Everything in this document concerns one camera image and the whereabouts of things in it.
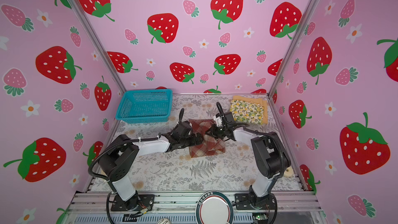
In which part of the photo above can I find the yellow skirt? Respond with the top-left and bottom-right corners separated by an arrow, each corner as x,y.
232,95 -> 268,124

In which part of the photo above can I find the plain glazed donut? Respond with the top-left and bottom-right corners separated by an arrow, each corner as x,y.
284,166 -> 294,178

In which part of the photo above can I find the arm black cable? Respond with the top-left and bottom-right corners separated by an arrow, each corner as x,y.
87,108 -> 185,224
216,102 -> 286,224

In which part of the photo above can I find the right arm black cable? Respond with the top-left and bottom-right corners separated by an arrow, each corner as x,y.
216,102 -> 286,224

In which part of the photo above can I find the aluminium frame post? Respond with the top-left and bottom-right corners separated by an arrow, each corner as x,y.
267,0 -> 320,98
68,0 -> 126,94

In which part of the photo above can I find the aluminium frame post left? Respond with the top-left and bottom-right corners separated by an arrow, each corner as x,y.
68,0 -> 126,94

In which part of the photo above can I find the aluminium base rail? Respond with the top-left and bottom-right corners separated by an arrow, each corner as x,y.
60,191 -> 327,224

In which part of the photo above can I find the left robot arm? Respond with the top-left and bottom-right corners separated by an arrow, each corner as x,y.
97,121 -> 204,205

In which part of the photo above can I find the white chocolate drizzled donut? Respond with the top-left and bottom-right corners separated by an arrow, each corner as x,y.
157,218 -> 171,224

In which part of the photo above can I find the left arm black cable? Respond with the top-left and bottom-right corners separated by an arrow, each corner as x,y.
87,108 -> 185,224

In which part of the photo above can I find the white plate green rim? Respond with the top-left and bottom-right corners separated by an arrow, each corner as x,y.
195,191 -> 234,224

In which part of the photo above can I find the red plaid skirt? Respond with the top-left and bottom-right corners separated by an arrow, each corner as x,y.
189,119 -> 226,158

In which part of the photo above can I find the teal plastic basket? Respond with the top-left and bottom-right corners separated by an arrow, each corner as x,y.
115,89 -> 173,124

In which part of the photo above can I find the lemon print skirt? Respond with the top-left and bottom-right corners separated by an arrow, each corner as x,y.
230,100 -> 265,124

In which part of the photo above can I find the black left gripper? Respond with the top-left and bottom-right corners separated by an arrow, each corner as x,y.
179,132 -> 205,147

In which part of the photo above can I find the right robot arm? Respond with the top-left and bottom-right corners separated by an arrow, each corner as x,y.
206,112 -> 291,209

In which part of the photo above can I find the aluminium frame post right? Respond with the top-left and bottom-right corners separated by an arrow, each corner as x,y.
267,0 -> 320,98

